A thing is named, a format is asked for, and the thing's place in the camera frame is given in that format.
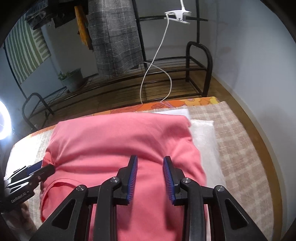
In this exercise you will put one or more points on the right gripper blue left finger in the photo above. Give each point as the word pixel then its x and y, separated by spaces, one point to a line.
pixel 127 176

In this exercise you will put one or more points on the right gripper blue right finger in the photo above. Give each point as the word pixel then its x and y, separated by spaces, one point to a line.
pixel 173 177

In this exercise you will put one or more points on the pink t-shirt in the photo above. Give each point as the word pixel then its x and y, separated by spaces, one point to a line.
pixel 91 150

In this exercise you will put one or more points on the black metal clothes rack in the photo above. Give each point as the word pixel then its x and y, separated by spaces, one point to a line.
pixel 175 63

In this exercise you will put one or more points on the white folded garment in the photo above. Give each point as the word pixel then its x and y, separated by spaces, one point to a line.
pixel 204 138

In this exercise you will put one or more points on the beige plaid blanket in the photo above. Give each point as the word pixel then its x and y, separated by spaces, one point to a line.
pixel 242 168

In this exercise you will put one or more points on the potted plant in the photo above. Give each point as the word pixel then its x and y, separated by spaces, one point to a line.
pixel 72 80

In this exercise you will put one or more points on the green striped white towel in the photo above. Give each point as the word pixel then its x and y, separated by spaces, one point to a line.
pixel 26 48

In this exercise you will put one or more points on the grey plaid hanging garment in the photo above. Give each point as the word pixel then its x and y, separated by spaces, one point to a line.
pixel 113 31

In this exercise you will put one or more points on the white clip lamp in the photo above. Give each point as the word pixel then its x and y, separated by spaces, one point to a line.
pixel 178 15

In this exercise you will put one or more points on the orange hanging garment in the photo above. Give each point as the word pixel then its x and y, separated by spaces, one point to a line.
pixel 82 24

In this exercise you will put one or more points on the ring light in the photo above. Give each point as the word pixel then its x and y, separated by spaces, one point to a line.
pixel 6 127

